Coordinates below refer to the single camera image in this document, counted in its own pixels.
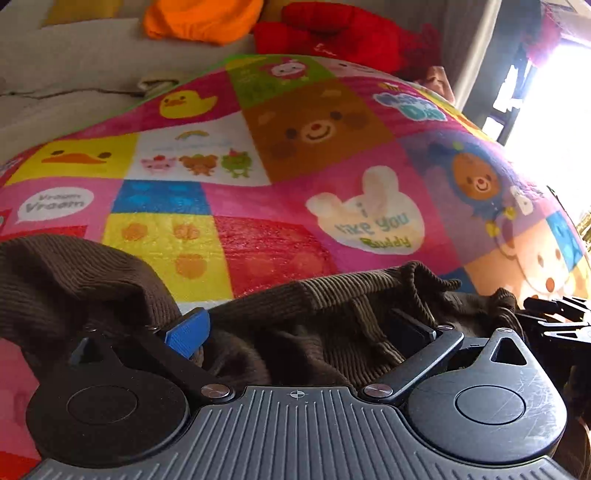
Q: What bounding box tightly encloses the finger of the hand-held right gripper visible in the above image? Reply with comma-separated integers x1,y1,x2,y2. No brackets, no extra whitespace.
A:
541,323,591,354
523,296,591,325

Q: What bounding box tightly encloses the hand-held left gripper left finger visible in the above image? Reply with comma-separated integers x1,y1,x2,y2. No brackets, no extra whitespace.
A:
69,307,234,403

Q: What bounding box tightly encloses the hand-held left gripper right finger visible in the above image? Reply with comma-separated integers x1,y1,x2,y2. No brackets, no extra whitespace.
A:
362,308,532,408

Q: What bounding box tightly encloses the brown corduroy garment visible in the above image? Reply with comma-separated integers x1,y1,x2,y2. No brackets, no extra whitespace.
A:
0,233,529,398

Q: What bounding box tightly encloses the colourful cartoon printed blanket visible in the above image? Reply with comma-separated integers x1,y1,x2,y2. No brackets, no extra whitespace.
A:
0,53,591,467

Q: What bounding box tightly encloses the pink doll face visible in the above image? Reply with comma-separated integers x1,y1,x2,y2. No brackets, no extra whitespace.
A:
416,65,455,100

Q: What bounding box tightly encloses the grey curtain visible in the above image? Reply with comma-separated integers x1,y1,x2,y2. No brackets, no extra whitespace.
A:
443,0,505,109

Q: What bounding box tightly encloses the dark red hanging cloth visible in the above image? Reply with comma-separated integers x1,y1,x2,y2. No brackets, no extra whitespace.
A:
525,8,563,66

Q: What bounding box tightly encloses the beige sofa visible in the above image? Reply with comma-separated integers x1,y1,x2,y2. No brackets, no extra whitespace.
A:
0,0,259,160

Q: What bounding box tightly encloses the red plush toy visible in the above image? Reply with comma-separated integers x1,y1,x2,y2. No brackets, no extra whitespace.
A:
253,2,444,77

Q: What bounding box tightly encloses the orange plush cushion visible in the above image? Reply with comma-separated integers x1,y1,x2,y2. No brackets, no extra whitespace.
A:
142,0,264,46

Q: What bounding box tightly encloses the yellow cushion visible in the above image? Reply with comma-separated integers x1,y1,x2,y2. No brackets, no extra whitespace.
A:
44,0,123,26

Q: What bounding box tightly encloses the dark window frame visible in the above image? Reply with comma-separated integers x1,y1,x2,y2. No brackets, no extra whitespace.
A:
480,60,529,141

